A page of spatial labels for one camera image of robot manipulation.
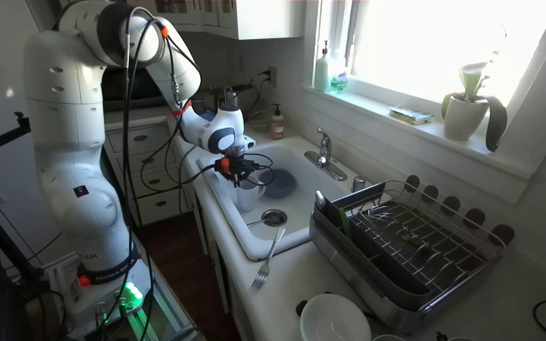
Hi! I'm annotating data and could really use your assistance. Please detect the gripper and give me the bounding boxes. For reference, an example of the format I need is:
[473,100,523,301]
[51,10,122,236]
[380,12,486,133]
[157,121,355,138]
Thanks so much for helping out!
[228,156,255,188]

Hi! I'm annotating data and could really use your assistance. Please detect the white mug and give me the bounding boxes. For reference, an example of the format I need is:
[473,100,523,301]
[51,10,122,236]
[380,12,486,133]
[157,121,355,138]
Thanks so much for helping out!
[236,177,267,213]

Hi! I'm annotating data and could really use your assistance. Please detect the blue bowl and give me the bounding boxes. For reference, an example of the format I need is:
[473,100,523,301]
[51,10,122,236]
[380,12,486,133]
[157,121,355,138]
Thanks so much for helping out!
[258,169,297,199]

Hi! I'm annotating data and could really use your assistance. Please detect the glass bowl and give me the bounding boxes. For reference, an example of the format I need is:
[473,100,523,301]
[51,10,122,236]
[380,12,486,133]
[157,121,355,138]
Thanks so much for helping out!
[246,109,274,132]

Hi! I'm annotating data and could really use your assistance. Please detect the white sink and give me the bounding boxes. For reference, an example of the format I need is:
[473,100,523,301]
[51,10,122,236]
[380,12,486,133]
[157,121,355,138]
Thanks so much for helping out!
[197,136,379,261]

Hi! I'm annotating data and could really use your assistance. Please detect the brown soap dispenser bottle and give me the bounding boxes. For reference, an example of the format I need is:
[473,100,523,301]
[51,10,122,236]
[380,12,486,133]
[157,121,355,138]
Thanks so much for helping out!
[270,103,285,141]

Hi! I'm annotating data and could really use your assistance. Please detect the white drawer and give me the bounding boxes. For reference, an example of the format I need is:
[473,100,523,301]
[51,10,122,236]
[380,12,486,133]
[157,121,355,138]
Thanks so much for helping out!
[127,168,182,196]
[106,123,173,155]
[136,188,189,226]
[116,151,180,175]

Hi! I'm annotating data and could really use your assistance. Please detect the metal fork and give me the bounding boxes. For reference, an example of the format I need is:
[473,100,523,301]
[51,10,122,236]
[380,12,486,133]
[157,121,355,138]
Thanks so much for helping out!
[251,227,287,291]

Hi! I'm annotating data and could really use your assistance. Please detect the chrome tap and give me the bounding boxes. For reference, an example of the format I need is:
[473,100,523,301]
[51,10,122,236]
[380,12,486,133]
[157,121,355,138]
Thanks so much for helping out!
[304,128,348,182]

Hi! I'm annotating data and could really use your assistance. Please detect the green utensil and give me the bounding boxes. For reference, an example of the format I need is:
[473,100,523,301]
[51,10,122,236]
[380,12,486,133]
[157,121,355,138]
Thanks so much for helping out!
[338,207,352,238]

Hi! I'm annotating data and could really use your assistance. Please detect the green soap pump bottle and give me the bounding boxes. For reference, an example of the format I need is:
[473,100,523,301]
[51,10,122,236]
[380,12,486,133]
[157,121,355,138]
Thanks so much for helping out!
[314,40,331,93]

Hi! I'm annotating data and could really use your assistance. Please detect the black microwave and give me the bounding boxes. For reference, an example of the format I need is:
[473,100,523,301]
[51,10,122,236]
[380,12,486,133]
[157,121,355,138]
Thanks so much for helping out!
[101,68,172,112]

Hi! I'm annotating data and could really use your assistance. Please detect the small clear teal bottle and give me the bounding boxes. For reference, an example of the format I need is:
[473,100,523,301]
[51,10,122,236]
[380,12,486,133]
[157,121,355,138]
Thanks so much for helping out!
[330,71,348,93]

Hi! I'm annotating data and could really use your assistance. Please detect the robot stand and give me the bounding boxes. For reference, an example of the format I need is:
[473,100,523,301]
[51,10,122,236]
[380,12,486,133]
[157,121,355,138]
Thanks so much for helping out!
[41,250,199,341]

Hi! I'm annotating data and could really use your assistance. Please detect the white plate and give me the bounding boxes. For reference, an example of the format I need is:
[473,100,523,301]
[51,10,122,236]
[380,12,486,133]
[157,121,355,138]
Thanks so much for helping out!
[300,293,373,341]

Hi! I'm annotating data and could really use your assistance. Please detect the yellow sponge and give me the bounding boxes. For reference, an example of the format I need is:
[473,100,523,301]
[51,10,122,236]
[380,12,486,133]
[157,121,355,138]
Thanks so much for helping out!
[389,106,434,126]

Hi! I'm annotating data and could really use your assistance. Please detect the metal dish rack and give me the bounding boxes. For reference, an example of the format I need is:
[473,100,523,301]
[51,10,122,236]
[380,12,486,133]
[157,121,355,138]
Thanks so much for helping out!
[309,174,516,333]

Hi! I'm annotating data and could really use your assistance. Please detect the orchid in white pot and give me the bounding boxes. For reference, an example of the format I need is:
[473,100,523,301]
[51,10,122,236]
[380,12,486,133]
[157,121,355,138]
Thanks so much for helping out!
[441,24,509,153]

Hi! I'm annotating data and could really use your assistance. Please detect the window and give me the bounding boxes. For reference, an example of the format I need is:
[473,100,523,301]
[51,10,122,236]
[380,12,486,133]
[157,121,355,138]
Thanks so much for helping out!
[303,0,546,205]

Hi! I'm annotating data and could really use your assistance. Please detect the white wall cabinet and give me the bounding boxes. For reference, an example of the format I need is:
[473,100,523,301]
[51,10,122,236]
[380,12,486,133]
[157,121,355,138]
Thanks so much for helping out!
[128,0,307,40]

